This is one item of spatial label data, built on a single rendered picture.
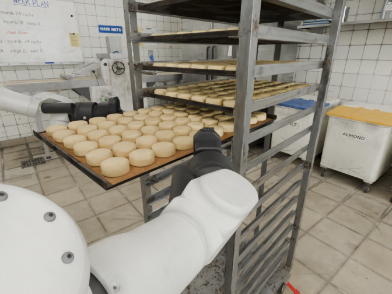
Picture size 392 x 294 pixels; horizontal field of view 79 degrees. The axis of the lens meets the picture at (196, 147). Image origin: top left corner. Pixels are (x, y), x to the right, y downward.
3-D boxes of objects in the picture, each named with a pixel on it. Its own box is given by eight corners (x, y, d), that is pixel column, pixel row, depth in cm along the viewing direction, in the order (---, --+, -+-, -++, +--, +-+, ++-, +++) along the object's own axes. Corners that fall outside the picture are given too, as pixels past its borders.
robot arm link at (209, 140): (226, 181, 53) (236, 214, 42) (183, 181, 53) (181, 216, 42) (228, 126, 48) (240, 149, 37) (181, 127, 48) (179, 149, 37)
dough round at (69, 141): (69, 151, 53) (67, 142, 52) (61, 145, 56) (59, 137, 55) (91, 145, 56) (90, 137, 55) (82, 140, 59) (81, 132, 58)
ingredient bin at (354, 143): (312, 175, 264) (326, 107, 236) (337, 160, 301) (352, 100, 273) (368, 197, 225) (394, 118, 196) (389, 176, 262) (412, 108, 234)
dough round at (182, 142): (190, 142, 58) (190, 133, 58) (196, 149, 54) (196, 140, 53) (170, 144, 57) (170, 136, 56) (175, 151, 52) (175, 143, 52)
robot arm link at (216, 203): (265, 192, 32) (233, 228, 20) (230, 238, 35) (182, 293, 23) (228, 164, 34) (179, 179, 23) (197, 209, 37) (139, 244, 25)
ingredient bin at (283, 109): (265, 157, 310) (272, 98, 282) (290, 146, 349) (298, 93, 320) (305, 172, 272) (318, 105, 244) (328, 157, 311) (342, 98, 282)
